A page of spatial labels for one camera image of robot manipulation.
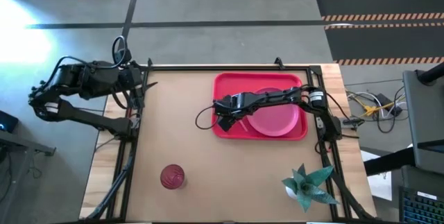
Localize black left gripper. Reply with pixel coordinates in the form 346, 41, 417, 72
117, 62, 159, 95

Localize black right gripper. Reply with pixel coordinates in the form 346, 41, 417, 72
212, 93, 244, 132

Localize red plastic tray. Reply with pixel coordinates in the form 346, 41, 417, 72
211, 72, 309, 141

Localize pink round plate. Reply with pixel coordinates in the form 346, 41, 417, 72
246, 87, 300, 138

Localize red translucent plastic cup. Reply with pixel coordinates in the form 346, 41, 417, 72
160, 163, 186, 191

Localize white plant pot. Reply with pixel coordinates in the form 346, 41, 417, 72
284, 184, 300, 201

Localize green artificial plant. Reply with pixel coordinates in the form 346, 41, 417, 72
281, 163, 341, 214

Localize black device with blue light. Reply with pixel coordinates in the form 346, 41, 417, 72
0, 110, 19, 135

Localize black power adapter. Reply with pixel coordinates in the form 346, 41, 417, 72
375, 93, 393, 110

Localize white paper sheet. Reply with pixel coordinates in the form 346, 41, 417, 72
360, 149, 393, 202

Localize black metal beam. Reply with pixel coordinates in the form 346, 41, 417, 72
363, 146, 417, 177

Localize black hazard-striped floor mat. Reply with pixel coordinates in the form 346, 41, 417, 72
324, 22, 444, 67
314, 0, 444, 22

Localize grey cart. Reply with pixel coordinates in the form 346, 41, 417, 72
402, 69, 444, 176

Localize black pole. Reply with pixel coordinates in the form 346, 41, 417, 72
416, 62, 444, 85

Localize backlit keyboard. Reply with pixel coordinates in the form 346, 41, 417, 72
398, 185, 444, 224

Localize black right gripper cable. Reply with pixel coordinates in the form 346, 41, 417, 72
194, 105, 223, 131

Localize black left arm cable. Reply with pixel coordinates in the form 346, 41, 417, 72
41, 35, 128, 89

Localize black aluminium table frame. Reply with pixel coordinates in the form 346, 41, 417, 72
78, 57, 379, 224

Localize white cable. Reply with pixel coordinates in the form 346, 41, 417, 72
345, 91, 384, 114

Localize yellow cable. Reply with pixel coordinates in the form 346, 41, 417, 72
356, 94, 407, 119

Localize black floor cable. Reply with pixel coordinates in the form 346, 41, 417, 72
376, 84, 407, 135

